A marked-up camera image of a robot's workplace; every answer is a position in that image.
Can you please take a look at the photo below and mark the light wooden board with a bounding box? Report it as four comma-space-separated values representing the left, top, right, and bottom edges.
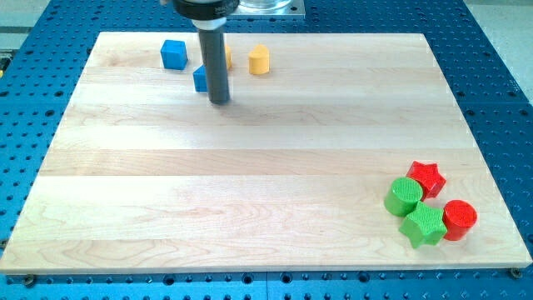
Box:
1, 32, 531, 275

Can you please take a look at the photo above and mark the blue triangle block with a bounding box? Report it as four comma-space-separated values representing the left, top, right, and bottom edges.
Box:
192, 65, 207, 93

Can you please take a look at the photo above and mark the red star block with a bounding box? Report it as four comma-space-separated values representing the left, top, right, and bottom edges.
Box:
406, 161, 446, 202

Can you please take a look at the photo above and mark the blue cube block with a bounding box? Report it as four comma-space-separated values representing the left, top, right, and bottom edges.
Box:
160, 40, 188, 70

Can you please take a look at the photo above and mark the yellow block behind rod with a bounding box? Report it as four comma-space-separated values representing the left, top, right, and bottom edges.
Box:
225, 45, 232, 70

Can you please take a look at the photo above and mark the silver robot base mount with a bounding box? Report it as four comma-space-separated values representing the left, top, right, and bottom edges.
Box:
228, 0, 306, 20

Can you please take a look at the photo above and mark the black robot arm flange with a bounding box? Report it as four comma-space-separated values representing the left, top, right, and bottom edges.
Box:
171, 0, 240, 21

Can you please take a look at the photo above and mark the green star block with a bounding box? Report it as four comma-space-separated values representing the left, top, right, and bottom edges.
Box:
399, 202, 447, 248

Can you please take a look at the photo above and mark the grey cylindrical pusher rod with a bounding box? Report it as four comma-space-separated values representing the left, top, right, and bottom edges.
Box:
192, 17, 230, 105

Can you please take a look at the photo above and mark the red cylinder block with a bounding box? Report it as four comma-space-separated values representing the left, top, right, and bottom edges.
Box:
442, 199, 478, 241

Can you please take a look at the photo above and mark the green cylinder block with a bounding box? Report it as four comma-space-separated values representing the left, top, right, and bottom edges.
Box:
384, 177, 423, 217

